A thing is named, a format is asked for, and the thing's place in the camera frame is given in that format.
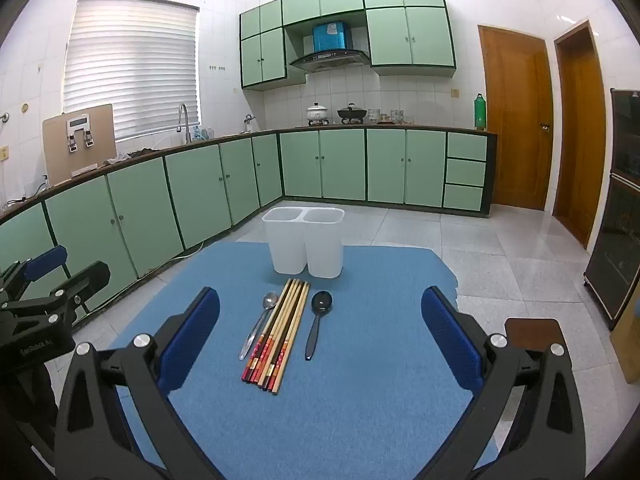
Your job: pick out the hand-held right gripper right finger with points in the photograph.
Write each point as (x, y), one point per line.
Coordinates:
(447, 340)

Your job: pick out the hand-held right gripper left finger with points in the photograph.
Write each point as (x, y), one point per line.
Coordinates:
(192, 340)

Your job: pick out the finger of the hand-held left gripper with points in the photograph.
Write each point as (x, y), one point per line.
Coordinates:
(47, 262)
(90, 275)

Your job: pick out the dark red patterned chopstick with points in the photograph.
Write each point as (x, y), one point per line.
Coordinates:
(267, 329)

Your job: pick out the red patterned bamboo chopstick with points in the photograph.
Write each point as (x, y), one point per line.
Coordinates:
(277, 332)
(286, 336)
(272, 330)

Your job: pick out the metal spoon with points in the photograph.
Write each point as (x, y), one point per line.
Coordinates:
(270, 301)

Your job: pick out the black chopstick with metal band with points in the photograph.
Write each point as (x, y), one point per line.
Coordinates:
(282, 334)

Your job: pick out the plain bamboo chopstick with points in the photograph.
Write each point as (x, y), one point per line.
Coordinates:
(291, 337)
(295, 337)

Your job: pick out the black plastic spoon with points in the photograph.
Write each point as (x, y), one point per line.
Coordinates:
(321, 302)

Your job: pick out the white two-compartment utensil holder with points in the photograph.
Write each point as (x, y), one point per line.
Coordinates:
(320, 245)

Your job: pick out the brown wooden stool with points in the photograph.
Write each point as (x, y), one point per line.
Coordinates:
(532, 330)

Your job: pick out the green lower kitchen cabinets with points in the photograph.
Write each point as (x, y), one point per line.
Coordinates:
(150, 200)

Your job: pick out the green kitchen cabinets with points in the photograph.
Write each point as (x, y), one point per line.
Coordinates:
(150, 200)
(415, 35)

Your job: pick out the brown board with metal clamps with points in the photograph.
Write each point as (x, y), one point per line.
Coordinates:
(55, 155)

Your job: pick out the blue tablecloth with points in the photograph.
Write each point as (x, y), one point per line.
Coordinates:
(350, 410)

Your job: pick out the light wooden box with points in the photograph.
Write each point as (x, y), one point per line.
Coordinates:
(630, 350)

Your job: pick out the metal kitchen faucet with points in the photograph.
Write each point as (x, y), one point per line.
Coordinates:
(183, 115)

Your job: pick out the black glass-front cabinet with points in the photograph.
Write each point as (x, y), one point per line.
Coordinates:
(615, 240)

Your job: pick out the white window blind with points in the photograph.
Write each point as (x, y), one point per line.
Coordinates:
(130, 70)

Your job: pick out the glass jar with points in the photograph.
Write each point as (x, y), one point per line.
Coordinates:
(397, 116)
(373, 116)

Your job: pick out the green bottle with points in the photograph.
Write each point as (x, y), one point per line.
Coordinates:
(480, 112)

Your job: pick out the plain wooden door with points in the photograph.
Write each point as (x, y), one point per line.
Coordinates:
(582, 135)

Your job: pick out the black wok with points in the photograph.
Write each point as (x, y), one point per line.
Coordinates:
(352, 112)

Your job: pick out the silver cooking pot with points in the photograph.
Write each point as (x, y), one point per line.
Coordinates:
(318, 112)

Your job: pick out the black glass range hood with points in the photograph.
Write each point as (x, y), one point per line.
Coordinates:
(330, 59)

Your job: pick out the green upper kitchen cabinets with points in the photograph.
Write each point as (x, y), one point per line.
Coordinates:
(415, 35)

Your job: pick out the blue hood chimney cover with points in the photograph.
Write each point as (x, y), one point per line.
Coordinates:
(331, 36)

